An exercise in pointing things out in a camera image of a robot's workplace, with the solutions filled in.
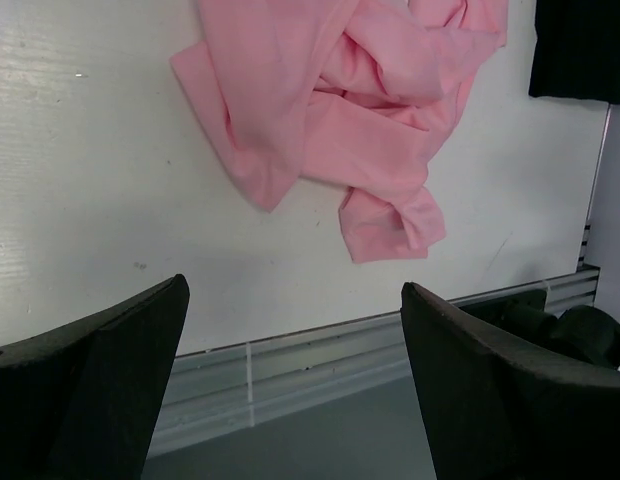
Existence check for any black folded t-shirt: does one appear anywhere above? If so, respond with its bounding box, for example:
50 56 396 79
528 0 620 105

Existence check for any aluminium table edge rail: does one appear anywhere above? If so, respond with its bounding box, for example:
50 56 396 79
148 267 602 457

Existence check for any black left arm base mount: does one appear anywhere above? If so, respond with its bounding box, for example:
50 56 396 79
461 289 620 371

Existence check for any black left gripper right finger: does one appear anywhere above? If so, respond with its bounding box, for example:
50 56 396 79
401 283 620 479

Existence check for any pink t-shirt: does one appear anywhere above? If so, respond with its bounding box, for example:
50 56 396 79
171 1 508 263

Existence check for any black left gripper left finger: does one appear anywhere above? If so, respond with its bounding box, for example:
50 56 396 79
0 274 190 479

